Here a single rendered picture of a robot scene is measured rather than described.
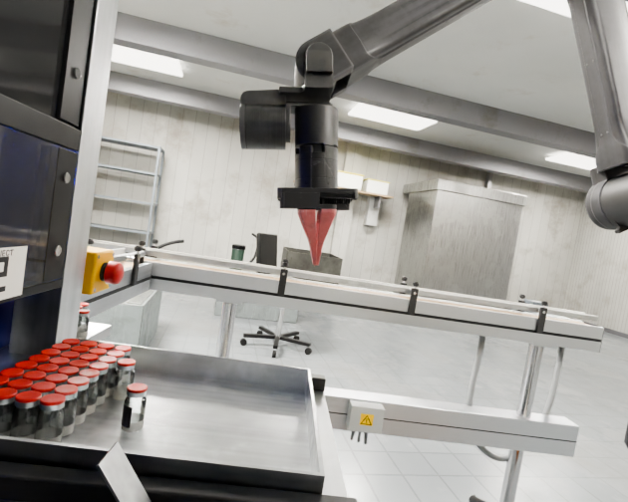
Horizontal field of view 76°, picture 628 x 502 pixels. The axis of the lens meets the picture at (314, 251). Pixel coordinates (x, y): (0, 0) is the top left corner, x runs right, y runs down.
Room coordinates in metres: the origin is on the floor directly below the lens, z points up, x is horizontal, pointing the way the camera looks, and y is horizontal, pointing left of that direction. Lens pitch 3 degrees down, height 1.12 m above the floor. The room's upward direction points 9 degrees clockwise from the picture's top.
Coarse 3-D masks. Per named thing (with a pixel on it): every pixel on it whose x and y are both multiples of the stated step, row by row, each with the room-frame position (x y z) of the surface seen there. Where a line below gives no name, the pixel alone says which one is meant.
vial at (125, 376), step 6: (120, 360) 0.48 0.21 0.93; (126, 360) 0.48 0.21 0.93; (132, 360) 0.49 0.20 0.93; (120, 366) 0.47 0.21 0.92; (126, 366) 0.47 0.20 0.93; (132, 366) 0.48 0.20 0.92; (120, 372) 0.47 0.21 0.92; (126, 372) 0.47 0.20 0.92; (132, 372) 0.48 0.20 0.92; (120, 378) 0.47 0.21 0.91; (126, 378) 0.47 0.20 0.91; (132, 378) 0.48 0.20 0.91; (114, 384) 0.47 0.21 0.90; (120, 384) 0.47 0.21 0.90; (126, 384) 0.47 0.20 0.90; (114, 390) 0.47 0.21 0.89; (120, 390) 0.47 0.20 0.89; (126, 390) 0.47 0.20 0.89; (114, 396) 0.47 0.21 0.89; (120, 396) 0.47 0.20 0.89; (126, 396) 0.47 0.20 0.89
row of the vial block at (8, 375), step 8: (56, 344) 0.50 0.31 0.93; (64, 344) 0.50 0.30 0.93; (72, 344) 0.51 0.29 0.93; (48, 352) 0.47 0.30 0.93; (56, 352) 0.47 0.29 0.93; (32, 360) 0.44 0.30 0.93; (40, 360) 0.45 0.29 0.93; (48, 360) 0.45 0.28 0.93; (16, 368) 0.42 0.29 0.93; (24, 368) 0.42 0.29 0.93; (32, 368) 0.43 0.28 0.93; (0, 376) 0.39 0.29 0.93; (8, 376) 0.40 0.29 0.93; (16, 376) 0.40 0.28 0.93; (0, 384) 0.38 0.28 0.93
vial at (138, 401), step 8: (128, 392) 0.41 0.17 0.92; (144, 392) 0.41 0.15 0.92; (128, 400) 0.41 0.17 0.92; (136, 400) 0.41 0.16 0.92; (144, 400) 0.41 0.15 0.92; (136, 408) 0.41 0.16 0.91; (144, 408) 0.42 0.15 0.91; (136, 416) 0.41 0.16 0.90; (144, 416) 0.42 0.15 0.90; (136, 424) 0.41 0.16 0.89
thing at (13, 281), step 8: (0, 248) 0.43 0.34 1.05; (8, 248) 0.45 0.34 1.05; (16, 248) 0.46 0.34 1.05; (24, 248) 0.47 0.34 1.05; (0, 256) 0.43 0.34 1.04; (16, 256) 0.46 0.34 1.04; (24, 256) 0.47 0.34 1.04; (0, 264) 0.43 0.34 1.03; (8, 264) 0.45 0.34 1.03; (16, 264) 0.46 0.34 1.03; (24, 264) 0.48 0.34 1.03; (8, 272) 0.45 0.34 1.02; (16, 272) 0.46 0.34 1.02; (24, 272) 0.48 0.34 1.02; (0, 280) 0.44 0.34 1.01; (8, 280) 0.45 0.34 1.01; (16, 280) 0.46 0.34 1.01; (8, 288) 0.45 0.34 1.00; (16, 288) 0.47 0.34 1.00; (0, 296) 0.44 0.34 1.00; (8, 296) 0.45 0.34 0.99
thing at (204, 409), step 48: (192, 384) 0.55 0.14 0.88; (240, 384) 0.57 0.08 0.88; (288, 384) 0.59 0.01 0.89; (96, 432) 0.40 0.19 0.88; (144, 432) 0.41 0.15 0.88; (192, 432) 0.43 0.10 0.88; (240, 432) 0.44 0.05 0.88; (288, 432) 0.46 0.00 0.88; (192, 480) 0.33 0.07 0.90; (240, 480) 0.33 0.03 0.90; (288, 480) 0.33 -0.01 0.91
